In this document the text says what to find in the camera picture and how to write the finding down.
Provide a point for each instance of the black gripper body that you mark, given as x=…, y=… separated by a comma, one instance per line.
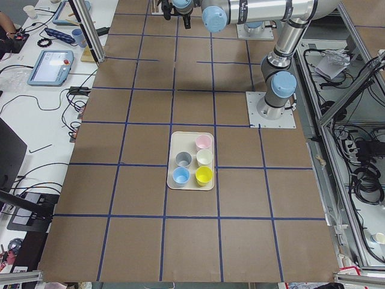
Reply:
x=186, y=20

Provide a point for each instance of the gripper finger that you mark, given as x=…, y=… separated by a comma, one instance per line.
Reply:
x=187, y=22

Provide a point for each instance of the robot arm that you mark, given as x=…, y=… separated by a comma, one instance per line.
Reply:
x=255, y=27
x=296, y=17

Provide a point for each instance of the blue cup on desk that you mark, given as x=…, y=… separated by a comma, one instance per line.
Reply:
x=79, y=37

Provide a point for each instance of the pink cup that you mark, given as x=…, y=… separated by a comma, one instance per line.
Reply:
x=203, y=141

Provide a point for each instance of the cream white cup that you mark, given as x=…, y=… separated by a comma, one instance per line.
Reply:
x=204, y=157

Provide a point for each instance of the grey cup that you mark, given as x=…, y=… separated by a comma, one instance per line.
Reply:
x=183, y=159

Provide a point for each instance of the blue cup on tray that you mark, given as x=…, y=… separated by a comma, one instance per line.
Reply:
x=181, y=176

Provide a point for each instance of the white paper cup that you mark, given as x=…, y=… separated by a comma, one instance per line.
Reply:
x=30, y=11

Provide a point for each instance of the yellow cup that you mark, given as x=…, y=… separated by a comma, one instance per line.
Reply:
x=204, y=175

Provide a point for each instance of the black power adapter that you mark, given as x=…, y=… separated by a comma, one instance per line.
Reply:
x=102, y=31

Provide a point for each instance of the wooden mug tree stand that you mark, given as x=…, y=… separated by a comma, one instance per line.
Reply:
x=86, y=54

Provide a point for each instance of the blue teach pendant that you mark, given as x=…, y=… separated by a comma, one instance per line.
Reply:
x=64, y=15
x=51, y=68

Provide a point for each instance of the cream serving tray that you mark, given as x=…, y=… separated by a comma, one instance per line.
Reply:
x=185, y=141

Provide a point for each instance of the blue plaid cloth case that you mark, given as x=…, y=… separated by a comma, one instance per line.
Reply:
x=60, y=36

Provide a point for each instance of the person at desk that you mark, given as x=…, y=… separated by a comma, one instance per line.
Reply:
x=8, y=31

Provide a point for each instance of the black allen key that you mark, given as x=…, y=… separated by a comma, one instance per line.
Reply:
x=39, y=149

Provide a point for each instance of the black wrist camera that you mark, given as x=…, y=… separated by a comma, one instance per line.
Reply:
x=167, y=9

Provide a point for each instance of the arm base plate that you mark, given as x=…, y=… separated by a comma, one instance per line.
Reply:
x=267, y=35
x=261, y=115

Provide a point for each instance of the aluminium frame post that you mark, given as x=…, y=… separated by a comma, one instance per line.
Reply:
x=86, y=24

